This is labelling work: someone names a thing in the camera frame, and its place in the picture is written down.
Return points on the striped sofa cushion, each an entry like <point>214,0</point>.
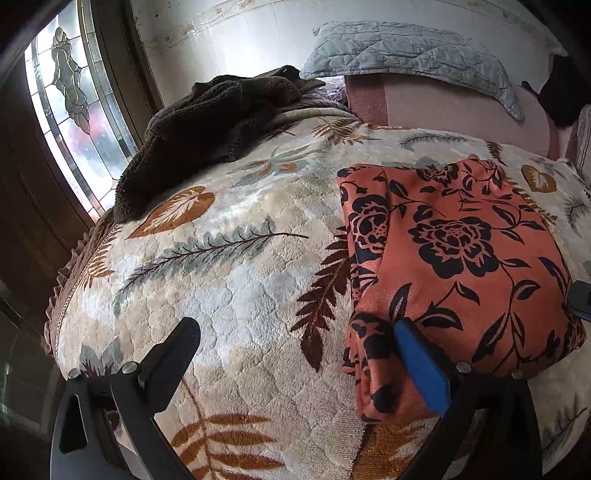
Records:
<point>581,143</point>

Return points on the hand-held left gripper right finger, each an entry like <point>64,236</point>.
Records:
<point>422,367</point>

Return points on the leaf print blanket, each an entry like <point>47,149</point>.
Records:
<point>221,286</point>

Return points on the grey quilted pillow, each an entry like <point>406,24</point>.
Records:
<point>411,53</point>

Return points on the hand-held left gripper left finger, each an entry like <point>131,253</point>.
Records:
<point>168,355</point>

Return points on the orange floral garment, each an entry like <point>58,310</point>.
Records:
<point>461,267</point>

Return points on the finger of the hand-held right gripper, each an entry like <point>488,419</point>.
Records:
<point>581,300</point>

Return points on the brown wooden door frame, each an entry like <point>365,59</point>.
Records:
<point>55,258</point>

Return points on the black garment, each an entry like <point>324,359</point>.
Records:
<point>563,92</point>

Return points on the brown fleece blanket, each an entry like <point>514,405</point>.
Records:
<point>207,134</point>

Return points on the lilac cloth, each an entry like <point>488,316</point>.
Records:
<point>328,90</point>

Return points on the arched stained glass panel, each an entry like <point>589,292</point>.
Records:
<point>78,110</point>

